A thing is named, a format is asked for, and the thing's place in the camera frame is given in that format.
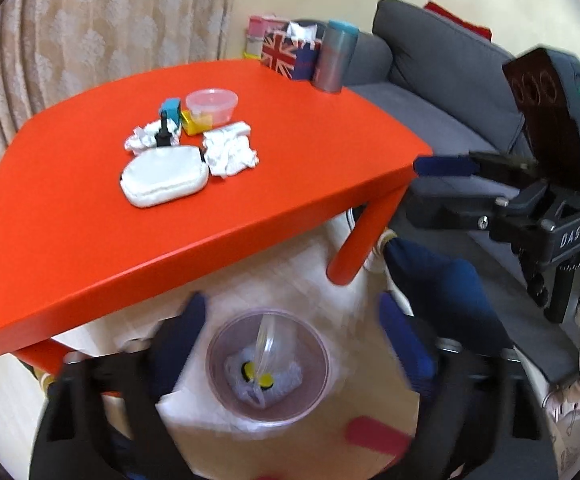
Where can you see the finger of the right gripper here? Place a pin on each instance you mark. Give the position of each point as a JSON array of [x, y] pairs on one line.
[[493, 214], [483, 173]]

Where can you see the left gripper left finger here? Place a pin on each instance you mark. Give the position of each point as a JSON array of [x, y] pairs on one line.
[[101, 419]]

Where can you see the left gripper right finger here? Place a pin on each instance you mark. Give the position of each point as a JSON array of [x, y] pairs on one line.
[[478, 416]]

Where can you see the yellow round zip case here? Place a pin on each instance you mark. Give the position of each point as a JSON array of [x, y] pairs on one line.
[[249, 374]]

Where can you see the clear plastic cup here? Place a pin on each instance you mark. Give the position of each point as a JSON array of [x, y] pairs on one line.
[[274, 349]]

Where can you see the white tissue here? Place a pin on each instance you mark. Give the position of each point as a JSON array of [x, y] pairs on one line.
[[227, 150], [144, 138]]

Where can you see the white cloth pouch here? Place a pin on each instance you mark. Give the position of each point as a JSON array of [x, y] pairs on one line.
[[160, 175]]

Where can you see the clear lidded plastic container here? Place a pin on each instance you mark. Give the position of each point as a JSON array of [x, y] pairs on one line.
[[213, 106]]

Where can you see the yellow toy block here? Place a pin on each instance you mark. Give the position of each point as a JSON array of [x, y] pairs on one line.
[[195, 124]]

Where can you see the blue toy block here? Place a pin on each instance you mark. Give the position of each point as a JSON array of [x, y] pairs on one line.
[[172, 108]]

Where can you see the clear trash bin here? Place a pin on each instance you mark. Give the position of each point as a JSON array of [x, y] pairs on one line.
[[296, 392]]

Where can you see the grey sofa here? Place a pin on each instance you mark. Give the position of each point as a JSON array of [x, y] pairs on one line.
[[447, 85]]

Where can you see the red cushion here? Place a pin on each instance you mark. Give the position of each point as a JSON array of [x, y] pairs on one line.
[[479, 30]]

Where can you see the grey thermos blue lid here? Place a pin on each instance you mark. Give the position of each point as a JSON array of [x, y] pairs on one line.
[[337, 48]]

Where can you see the red table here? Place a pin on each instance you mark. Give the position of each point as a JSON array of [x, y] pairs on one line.
[[87, 228]]

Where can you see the union jack tissue box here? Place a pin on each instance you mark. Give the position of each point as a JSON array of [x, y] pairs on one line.
[[292, 51]]

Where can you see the yellow plastic stool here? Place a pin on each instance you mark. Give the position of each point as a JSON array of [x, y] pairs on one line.
[[251, 56]]

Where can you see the grey storage box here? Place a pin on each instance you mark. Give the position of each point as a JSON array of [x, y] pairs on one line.
[[254, 44]]

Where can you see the pink storage box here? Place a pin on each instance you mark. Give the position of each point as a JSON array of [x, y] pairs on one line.
[[260, 24]]

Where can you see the beige patterned curtain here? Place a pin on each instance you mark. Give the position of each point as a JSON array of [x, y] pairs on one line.
[[53, 49]]

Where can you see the right camera box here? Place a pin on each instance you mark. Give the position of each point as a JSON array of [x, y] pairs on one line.
[[545, 83]]

